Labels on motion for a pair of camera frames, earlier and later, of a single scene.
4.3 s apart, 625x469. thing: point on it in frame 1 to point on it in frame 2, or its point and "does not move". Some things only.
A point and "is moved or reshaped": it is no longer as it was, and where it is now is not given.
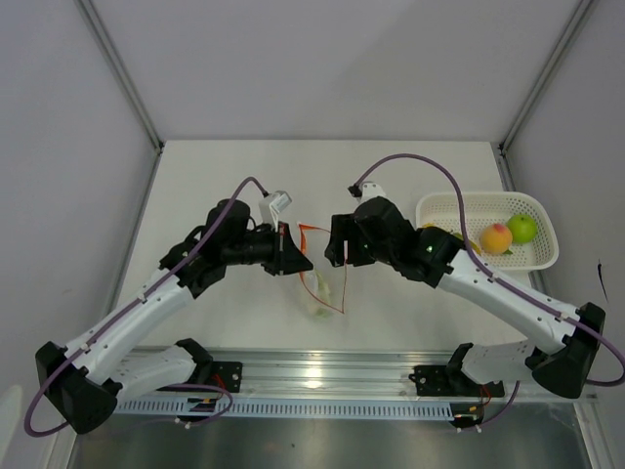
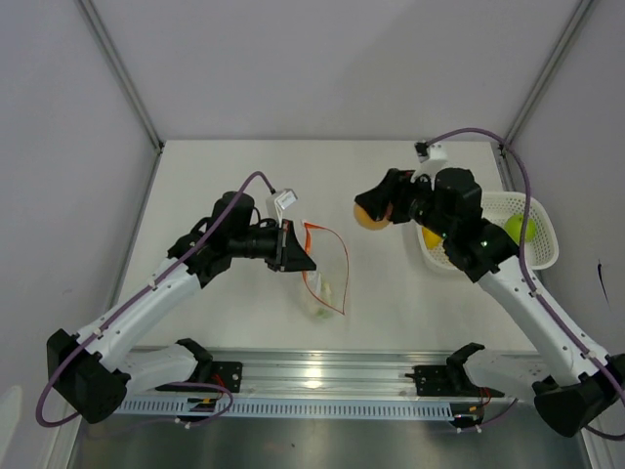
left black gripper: (286, 258) does not move
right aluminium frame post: (501, 147) does not move
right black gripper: (344, 229) to (395, 188)
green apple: (523, 228) does not move
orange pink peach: (496, 238) is moved or reshaped
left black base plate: (226, 374) does not move
